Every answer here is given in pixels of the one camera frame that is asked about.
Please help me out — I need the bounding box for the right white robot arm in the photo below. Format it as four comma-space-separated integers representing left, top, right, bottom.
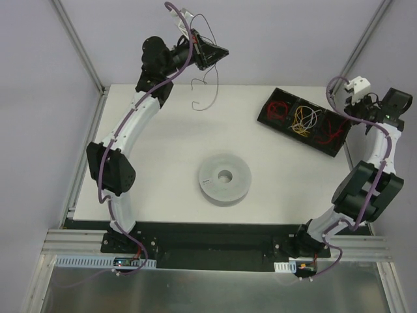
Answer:
280, 88, 412, 258

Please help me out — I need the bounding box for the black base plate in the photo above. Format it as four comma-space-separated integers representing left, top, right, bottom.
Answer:
100, 220, 332, 271

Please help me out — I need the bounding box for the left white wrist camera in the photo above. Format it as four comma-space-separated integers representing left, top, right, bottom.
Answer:
177, 8, 195, 39

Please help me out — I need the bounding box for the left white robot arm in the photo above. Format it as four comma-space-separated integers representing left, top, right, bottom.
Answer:
86, 29, 229, 258

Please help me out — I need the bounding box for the white cable duct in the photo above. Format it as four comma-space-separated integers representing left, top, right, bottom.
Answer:
55, 256, 157, 270
274, 260, 297, 274

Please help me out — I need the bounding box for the white wire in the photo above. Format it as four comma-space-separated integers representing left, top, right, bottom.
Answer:
289, 109, 323, 131

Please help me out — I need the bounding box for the grey plastic spool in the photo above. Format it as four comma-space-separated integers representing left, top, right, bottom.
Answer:
198, 153, 252, 207

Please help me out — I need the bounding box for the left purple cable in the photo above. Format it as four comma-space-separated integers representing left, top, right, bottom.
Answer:
96, 1, 193, 278

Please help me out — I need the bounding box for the red wires left compartment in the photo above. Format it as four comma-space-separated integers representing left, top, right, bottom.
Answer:
266, 100, 291, 121

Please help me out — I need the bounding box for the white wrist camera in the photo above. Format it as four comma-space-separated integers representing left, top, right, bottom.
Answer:
344, 76, 371, 98
177, 8, 195, 39

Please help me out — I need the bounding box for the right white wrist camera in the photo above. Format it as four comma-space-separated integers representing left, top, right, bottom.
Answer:
344, 76, 371, 98

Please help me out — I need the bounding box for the black three-compartment bin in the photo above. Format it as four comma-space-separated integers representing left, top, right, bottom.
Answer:
257, 88, 352, 157

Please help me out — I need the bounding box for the thin brown wire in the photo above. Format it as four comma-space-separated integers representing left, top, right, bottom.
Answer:
190, 13, 220, 112

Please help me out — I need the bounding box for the left white cable duct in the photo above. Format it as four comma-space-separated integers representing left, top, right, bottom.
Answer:
55, 256, 157, 270

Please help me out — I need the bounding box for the red wires right compartment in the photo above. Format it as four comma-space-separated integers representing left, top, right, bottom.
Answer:
314, 119, 348, 147

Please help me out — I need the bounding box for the aluminium frame rail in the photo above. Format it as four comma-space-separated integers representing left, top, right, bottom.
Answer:
41, 230, 393, 262

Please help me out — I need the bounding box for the right white cable duct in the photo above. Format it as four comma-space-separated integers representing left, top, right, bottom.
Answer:
274, 260, 297, 274

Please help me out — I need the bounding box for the red wires compartment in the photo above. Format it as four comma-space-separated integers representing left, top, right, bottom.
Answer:
314, 119, 348, 147
266, 100, 291, 121

